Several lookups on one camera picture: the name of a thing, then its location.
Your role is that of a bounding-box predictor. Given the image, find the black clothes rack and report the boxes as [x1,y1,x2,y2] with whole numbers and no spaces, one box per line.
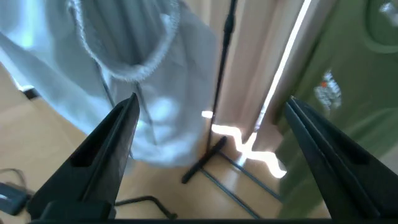
[181,0,282,219]

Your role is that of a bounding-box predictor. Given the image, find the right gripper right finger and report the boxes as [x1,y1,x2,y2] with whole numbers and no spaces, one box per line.
[284,96,398,218]

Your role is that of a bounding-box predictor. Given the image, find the pale grey shorts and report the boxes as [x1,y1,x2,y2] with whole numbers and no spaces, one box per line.
[0,0,219,169]

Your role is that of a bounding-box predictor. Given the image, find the black cable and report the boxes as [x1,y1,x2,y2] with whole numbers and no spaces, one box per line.
[114,195,178,220]

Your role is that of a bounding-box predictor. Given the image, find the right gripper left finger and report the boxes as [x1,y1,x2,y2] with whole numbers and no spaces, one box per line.
[26,92,141,220]

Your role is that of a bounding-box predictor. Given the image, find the green printed t-shirt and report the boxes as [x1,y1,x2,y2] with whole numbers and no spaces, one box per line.
[275,0,398,218]

